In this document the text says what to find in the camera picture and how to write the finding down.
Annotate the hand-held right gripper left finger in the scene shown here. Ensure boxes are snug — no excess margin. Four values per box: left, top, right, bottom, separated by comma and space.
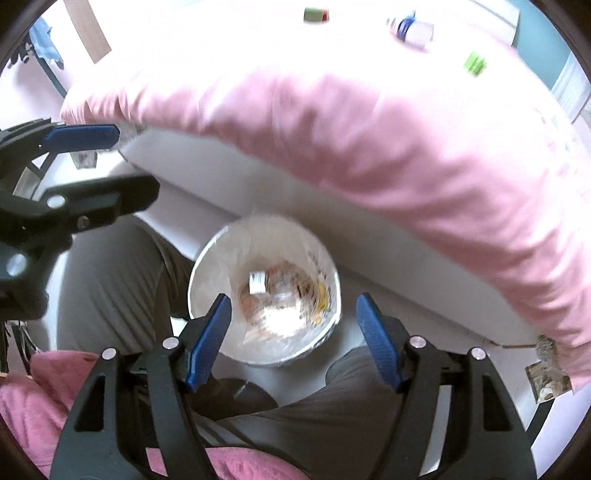
48, 293, 232, 480

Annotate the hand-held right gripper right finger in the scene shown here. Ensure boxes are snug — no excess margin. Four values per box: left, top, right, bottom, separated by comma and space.
355, 292, 539, 480

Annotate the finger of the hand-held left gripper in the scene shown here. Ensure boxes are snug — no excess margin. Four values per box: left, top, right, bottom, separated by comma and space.
0, 117, 122, 162
0, 174, 161, 283

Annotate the white round trash bin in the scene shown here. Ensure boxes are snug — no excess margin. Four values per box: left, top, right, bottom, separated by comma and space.
187, 215, 342, 369

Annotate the person's left leg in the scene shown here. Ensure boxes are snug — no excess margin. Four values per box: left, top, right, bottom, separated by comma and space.
55, 216, 195, 357

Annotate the person's leg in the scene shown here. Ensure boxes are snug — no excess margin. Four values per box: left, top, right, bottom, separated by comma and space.
194, 345, 419, 480
55, 216, 195, 357

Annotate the person's right leg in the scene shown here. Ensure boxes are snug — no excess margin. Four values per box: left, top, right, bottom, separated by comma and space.
194, 345, 419, 480

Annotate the blue cloth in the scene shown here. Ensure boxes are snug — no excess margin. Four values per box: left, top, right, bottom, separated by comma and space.
27, 17, 64, 71

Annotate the pink fleece garment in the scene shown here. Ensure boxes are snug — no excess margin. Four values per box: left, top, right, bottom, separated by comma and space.
0, 350, 305, 480

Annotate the beige wooden board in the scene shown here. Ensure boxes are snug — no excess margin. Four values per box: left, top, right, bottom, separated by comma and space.
62, 0, 113, 65

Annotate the bed with pink floral cover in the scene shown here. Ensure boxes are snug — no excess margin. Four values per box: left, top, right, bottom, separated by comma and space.
60, 0, 591, 402

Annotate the bright green packet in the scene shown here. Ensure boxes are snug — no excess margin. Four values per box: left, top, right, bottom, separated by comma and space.
464, 51, 487, 76

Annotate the clear bottle with blue label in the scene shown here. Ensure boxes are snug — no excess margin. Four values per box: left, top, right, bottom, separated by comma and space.
386, 12, 435, 51

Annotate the white wooden bed frame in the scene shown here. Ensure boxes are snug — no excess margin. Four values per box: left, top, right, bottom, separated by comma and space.
117, 131, 539, 349

